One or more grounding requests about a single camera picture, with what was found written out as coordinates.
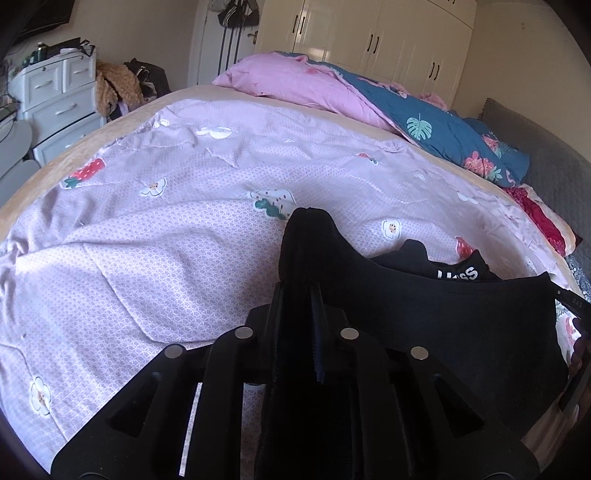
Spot white drawer cabinet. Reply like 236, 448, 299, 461
7, 46, 110, 165

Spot pink quilt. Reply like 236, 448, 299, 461
212, 52, 407, 139

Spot person's right hand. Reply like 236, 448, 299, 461
570, 318, 591, 371

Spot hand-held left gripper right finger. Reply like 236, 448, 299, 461
309, 282, 541, 480

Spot grey padded headboard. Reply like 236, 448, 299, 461
462, 97, 591, 296

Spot lilac printed bed sheet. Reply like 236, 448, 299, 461
0, 95, 578, 472

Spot black hanging bags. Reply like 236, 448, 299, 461
217, 0, 262, 29

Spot white door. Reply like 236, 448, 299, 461
189, 0, 259, 89

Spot cream wardrobe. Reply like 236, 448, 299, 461
254, 0, 477, 110

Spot white rounded object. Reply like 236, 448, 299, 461
0, 122, 34, 186

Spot red floral pillow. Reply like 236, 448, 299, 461
503, 185, 583, 257

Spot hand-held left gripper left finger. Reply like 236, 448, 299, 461
51, 281, 287, 480

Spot dark bag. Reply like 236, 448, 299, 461
124, 58, 172, 100

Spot blue floral quilt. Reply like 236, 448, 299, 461
307, 60, 532, 186

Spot black t-shirt with orange patches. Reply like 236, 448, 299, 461
256, 207, 572, 480

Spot grey patterned cloth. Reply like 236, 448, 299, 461
566, 251, 591, 296

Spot brown crumpled cloth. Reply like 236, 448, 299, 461
95, 62, 147, 123

